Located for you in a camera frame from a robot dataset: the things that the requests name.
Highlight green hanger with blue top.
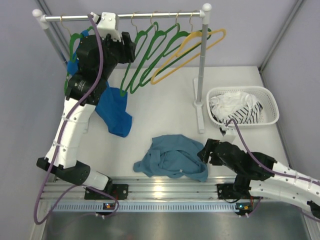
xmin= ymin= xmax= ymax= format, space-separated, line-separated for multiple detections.
xmin=64 ymin=25 xmax=94 ymax=100

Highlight royal blue tank top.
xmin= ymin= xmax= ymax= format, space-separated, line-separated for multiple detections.
xmin=66 ymin=29 xmax=134 ymax=138

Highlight light blue tank top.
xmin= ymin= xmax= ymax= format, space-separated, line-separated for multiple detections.
xmin=133 ymin=134 xmax=209 ymax=182

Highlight silver clothes rack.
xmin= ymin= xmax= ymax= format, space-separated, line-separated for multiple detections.
xmin=32 ymin=3 xmax=212 ymax=134

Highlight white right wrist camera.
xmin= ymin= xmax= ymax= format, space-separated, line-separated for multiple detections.
xmin=219 ymin=126 xmax=237 ymax=144

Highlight white plastic laundry basket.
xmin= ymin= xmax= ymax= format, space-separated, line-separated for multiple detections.
xmin=206 ymin=86 xmax=280 ymax=128

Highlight white clothes in basket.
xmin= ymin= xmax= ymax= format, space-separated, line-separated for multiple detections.
xmin=208 ymin=91 xmax=259 ymax=114

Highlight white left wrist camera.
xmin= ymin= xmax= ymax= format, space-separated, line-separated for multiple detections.
xmin=96 ymin=12 xmax=121 ymax=42

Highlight yellow hanger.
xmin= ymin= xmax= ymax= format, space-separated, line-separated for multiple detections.
xmin=149 ymin=11 xmax=228 ymax=85

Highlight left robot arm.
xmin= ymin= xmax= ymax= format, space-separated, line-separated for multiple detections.
xmin=36 ymin=31 xmax=136 ymax=199

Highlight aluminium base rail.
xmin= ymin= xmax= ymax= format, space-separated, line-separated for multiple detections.
xmin=41 ymin=177 xmax=268 ymax=216

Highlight striped garment in basket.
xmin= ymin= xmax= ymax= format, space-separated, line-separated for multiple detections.
xmin=210 ymin=102 xmax=263 ymax=124

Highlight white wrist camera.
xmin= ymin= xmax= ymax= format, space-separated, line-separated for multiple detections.
xmin=219 ymin=126 xmax=237 ymax=144
xmin=96 ymin=12 xmax=121 ymax=42

